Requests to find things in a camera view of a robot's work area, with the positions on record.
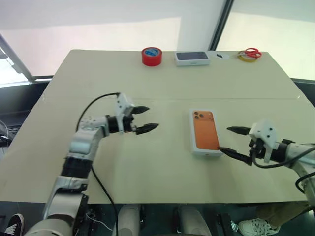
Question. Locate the robot's white leg cover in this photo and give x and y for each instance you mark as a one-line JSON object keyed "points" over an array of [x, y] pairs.
{"points": [[192, 221], [128, 221]]}

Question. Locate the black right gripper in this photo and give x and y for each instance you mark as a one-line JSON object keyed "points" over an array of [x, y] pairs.
{"points": [[256, 148]]}

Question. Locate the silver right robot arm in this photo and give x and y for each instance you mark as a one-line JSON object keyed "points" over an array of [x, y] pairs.
{"points": [[300, 150]]}

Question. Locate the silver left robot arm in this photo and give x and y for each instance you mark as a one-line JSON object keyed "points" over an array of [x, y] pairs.
{"points": [[81, 145]]}

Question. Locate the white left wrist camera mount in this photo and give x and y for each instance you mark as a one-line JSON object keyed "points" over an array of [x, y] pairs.
{"points": [[123, 103]]}

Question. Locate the grey slanted window frame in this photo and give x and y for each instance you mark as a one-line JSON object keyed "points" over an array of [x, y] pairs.
{"points": [[14, 59]]}

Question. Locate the dark window frame post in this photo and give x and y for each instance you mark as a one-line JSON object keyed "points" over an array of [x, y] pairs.
{"points": [[221, 22]]}

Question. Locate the yellow tape roll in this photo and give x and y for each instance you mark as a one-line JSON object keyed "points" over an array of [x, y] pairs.
{"points": [[246, 60]]}

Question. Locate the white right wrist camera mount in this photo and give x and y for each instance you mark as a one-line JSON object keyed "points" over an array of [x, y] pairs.
{"points": [[264, 132]]}

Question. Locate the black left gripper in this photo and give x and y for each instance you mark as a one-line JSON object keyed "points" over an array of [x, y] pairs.
{"points": [[128, 123]]}

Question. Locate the robot's right white leg cover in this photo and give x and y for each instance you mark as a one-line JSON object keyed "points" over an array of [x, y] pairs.
{"points": [[192, 221]]}

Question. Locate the khaki trouser leg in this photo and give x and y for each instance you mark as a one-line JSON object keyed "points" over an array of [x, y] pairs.
{"points": [[283, 212]]}

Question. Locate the black sneaker white sole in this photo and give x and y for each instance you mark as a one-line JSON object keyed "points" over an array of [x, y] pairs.
{"points": [[14, 223]]}

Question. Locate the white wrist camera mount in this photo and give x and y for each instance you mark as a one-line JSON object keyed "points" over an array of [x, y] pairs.
{"points": [[123, 103], [264, 132]]}

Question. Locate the orange phone box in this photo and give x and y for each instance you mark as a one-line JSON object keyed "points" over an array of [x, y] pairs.
{"points": [[205, 132]]}

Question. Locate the robot's left white leg cover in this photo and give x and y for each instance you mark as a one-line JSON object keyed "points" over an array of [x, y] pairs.
{"points": [[128, 221]]}

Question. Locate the red tape roll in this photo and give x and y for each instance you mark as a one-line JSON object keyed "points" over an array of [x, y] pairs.
{"points": [[147, 61]]}

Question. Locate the white box dark lid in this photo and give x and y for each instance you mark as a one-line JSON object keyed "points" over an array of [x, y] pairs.
{"points": [[192, 56]]}

